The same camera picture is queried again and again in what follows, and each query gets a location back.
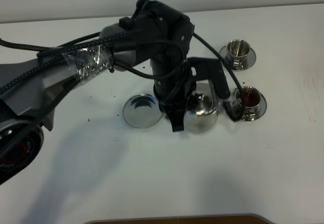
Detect stainless steel teapot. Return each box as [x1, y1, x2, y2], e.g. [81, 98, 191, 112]
[184, 83, 218, 134]

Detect left braided black cable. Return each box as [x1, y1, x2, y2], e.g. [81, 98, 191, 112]
[0, 0, 245, 159]

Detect far steel teacup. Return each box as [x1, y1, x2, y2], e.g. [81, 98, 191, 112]
[226, 39, 251, 70]

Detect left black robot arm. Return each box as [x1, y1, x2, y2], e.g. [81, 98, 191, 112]
[1, 0, 194, 183]

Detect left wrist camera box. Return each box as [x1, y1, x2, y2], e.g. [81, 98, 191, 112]
[187, 57, 230, 100]

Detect teapot steel saucer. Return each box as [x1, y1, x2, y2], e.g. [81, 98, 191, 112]
[123, 94, 162, 129]

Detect brown wooden board edge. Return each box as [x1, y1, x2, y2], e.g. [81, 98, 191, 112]
[89, 214, 272, 224]

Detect steel teacup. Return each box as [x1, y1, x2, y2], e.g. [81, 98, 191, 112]
[226, 39, 251, 70]
[234, 86, 261, 121]

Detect near steel teacup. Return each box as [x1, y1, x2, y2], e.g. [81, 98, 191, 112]
[234, 86, 261, 121]

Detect near steel saucer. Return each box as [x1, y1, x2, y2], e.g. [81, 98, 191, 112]
[231, 88, 267, 121]

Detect far steel saucer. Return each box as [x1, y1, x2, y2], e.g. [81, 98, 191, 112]
[219, 45, 256, 71]

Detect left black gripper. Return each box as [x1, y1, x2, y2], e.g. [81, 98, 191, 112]
[151, 57, 192, 132]

